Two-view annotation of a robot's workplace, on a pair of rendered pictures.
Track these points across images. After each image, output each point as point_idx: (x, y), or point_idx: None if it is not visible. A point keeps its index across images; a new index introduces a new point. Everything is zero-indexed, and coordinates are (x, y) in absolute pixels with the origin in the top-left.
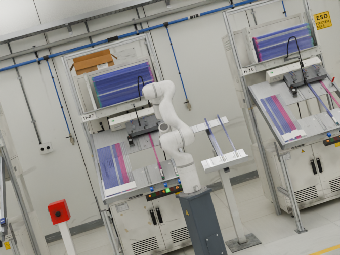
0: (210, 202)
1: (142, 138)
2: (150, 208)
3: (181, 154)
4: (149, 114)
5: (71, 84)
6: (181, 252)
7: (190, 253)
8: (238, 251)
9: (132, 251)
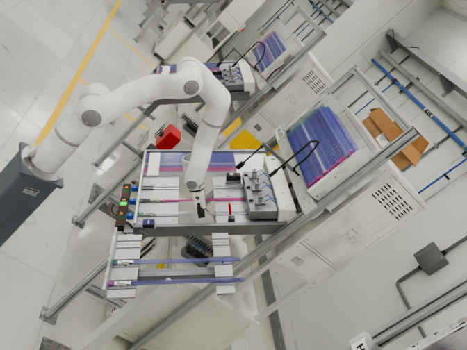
0: (12, 179)
1: (236, 192)
2: (156, 237)
3: (70, 114)
4: (274, 192)
5: None
6: None
7: (99, 309)
8: (39, 345)
9: None
